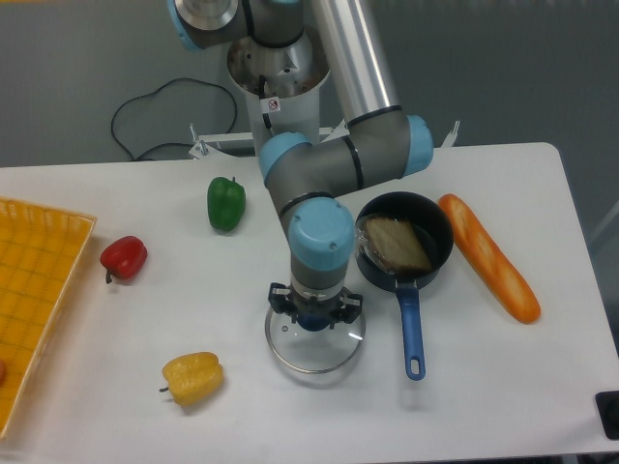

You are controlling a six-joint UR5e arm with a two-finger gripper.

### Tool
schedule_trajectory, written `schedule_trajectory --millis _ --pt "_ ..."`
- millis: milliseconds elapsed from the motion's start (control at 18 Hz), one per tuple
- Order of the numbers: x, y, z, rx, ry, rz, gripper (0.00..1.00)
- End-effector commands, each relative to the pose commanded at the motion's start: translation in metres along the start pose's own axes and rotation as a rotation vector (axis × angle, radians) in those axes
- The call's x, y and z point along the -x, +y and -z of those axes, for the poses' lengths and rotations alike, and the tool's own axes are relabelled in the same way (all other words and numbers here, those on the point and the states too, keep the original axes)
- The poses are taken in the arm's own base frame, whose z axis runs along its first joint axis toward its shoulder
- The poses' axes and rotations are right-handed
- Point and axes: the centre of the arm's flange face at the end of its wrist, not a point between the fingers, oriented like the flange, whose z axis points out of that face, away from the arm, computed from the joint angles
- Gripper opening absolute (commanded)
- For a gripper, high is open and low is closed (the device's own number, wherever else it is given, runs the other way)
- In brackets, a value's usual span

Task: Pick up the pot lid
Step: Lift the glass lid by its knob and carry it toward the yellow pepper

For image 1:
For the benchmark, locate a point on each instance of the yellow wicker basket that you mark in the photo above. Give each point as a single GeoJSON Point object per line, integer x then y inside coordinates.
{"type": "Point", "coordinates": [41, 247]}

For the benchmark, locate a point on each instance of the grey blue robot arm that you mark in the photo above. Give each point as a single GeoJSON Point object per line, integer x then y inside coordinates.
{"type": "Point", "coordinates": [325, 121]}

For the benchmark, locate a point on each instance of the glass pot lid blue knob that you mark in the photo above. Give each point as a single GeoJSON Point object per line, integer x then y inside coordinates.
{"type": "Point", "coordinates": [318, 352]}

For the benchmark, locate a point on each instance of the black box at table edge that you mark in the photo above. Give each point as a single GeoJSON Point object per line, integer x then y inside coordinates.
{"type": "Point", "coordinates": [608, 407]}

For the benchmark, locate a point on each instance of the wrapped bread slice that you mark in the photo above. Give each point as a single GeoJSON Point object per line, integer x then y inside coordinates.
{"type": "Point", "coordinates": [392, 245]}

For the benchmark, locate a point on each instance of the yellow bell pepper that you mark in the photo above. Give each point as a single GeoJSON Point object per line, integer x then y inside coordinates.
{"type": "Point", "coordinates": [192, 377]}

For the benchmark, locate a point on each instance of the red bell pepper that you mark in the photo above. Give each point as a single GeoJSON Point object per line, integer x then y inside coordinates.
{"type": "Point", "coordinates": [123, 259]}

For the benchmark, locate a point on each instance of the green bell pepper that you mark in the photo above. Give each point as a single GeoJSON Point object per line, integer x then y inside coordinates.
{"type": "Point", "coordinates": [226, 203]}

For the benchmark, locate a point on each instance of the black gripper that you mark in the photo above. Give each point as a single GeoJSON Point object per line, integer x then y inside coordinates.
{"type": "Point", "coordinates": [334, 305]}

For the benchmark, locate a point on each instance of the orange baguette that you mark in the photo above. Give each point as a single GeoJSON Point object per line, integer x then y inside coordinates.
{"type": "Point", "coordinates": [496, 271]}

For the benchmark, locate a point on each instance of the dark pot blue handle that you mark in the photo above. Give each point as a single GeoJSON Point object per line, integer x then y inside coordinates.
{"type": "Point", "coordinates": [436, 235]}

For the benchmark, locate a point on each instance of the white table leg bracket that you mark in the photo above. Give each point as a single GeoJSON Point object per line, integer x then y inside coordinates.
{"type": "Point", "coordinates": [451, 137]}

